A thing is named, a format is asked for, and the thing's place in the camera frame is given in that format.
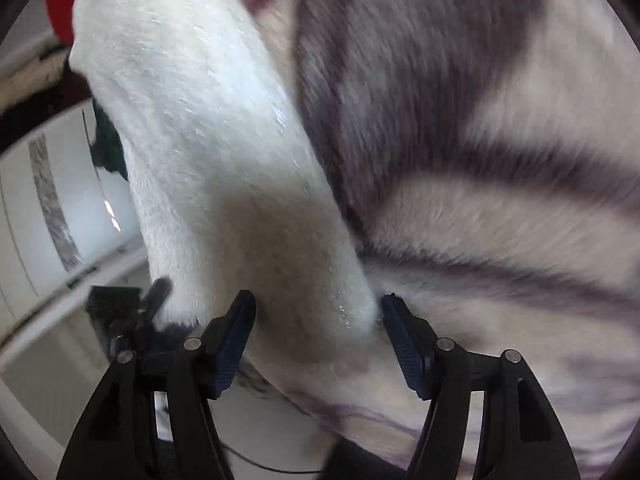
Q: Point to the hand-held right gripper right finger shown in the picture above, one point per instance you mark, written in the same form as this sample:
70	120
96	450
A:
405	350

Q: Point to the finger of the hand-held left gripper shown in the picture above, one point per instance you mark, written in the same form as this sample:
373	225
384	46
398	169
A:
170	333
160	297

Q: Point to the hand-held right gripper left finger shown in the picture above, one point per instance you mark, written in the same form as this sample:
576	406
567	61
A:
232	345

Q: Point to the white tweed jacket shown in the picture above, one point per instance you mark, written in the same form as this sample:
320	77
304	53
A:
200	135

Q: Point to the green garment with striped cuffs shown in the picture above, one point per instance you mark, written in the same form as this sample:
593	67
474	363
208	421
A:
107	145

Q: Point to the red quilt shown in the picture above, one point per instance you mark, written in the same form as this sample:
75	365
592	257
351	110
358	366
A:
62	0

